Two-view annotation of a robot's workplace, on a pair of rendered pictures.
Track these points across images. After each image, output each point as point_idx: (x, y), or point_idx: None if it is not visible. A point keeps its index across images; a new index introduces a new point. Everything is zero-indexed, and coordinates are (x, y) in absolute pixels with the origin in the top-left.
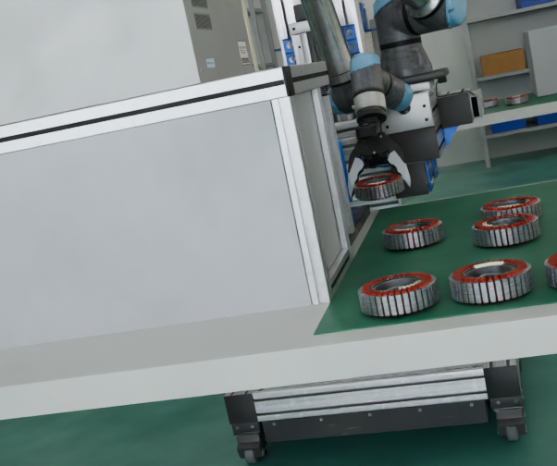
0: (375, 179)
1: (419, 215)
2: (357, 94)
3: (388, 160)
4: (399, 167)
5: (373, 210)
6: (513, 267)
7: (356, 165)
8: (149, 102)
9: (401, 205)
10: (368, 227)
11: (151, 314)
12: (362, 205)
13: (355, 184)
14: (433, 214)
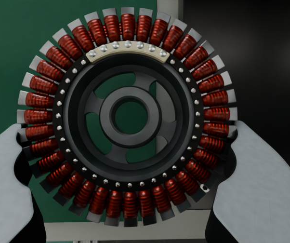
0: (147, 173)
1: (39, 36)
2: None
3: (31, 213)
4: (0, 162)
5: (173, 235)
6: None
7: (265, 207)
8: None
9: (102, 236)
10: (160, 0)
11: None
12: (199, 204)
13: (228, 98)
14: (3, 18)
